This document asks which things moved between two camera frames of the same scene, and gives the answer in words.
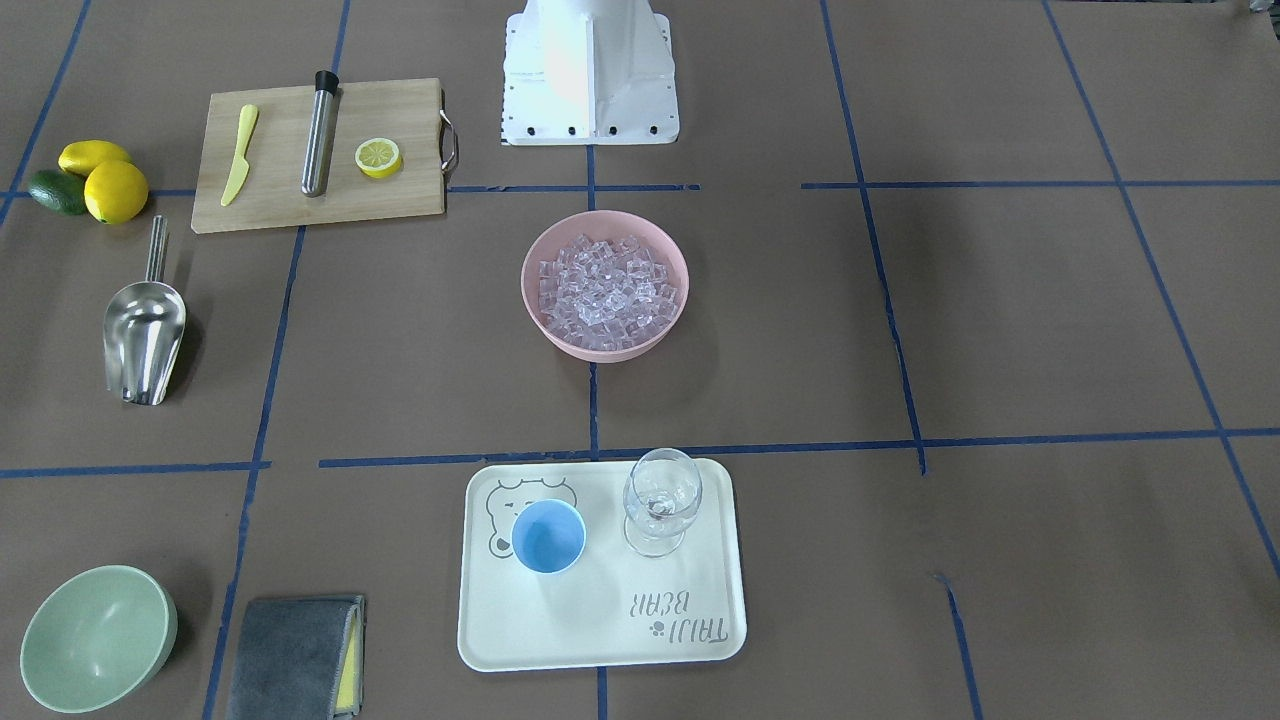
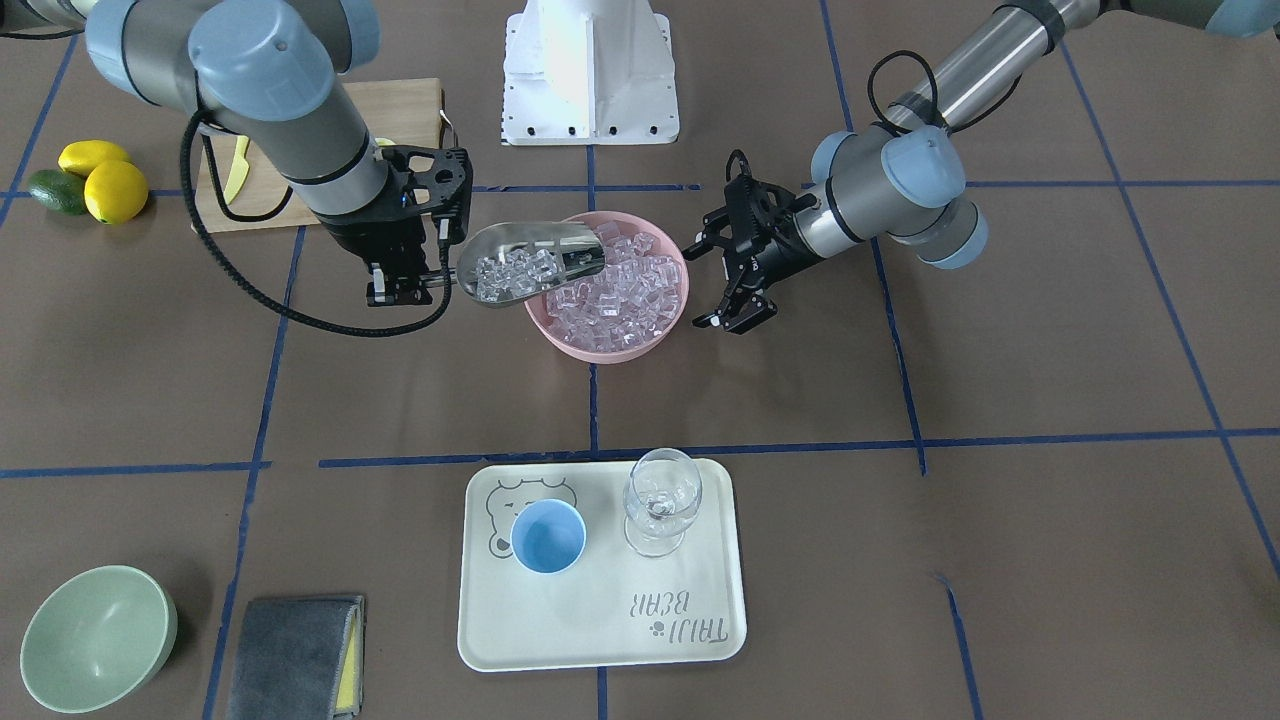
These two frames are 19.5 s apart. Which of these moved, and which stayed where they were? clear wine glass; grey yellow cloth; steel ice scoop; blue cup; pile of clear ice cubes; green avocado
Moved: steel ice scoop; pile of clear ice cubes
Stayed: grey yellow cloth; green avocado; clear wine glass; blue cup
